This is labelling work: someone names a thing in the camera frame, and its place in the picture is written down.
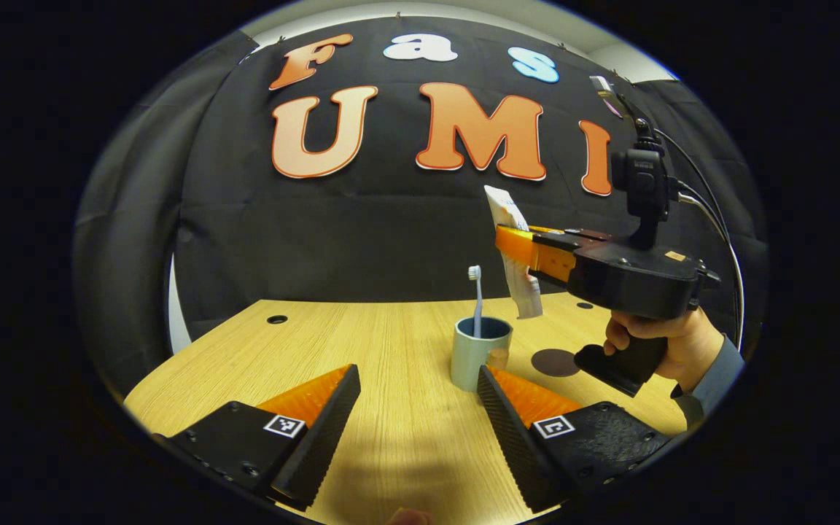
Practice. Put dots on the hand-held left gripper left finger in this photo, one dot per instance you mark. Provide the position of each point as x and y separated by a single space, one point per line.
329 430

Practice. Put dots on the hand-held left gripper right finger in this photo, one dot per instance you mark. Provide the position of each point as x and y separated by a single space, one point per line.
507 437

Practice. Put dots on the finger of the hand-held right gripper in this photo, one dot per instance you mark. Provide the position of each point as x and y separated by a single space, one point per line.
547 257
588 235

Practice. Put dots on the white toothpaste tube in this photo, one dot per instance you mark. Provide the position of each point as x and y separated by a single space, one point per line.
507 211

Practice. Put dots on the light blue toothbrush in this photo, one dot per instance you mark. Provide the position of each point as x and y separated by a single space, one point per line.
478 306

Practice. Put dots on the dark brown round coaster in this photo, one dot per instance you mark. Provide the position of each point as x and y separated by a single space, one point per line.
551 363

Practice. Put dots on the light blue cup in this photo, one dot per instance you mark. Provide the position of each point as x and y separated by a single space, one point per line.
467 357

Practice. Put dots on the wooden desktop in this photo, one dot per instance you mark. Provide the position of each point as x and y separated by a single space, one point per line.
391 379

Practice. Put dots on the black backdrop cloth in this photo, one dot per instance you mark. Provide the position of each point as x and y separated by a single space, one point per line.
362 233

